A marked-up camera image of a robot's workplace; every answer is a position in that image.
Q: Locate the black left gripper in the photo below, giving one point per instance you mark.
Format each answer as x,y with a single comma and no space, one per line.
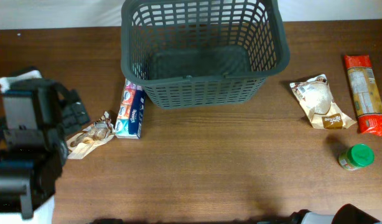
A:
76,112

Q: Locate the beige bread bun package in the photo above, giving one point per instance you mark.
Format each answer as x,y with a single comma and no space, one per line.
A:
316,99

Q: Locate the green lidded jar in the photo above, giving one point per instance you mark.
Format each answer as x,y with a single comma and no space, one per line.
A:
356,157

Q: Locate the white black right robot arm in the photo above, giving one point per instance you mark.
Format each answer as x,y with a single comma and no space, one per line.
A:
347,214

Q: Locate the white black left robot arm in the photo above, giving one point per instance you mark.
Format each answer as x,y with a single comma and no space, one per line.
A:
39,115

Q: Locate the Kleenex tissue pack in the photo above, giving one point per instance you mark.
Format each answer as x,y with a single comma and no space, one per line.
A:
131,112

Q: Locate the brown beige snack bag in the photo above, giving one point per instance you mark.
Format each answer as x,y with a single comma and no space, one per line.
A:
95,135

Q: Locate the grey plastic mesh basket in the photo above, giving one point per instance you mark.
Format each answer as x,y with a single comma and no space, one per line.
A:
193,53

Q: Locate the red orange pasta package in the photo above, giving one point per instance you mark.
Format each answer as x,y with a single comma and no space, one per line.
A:
365,94

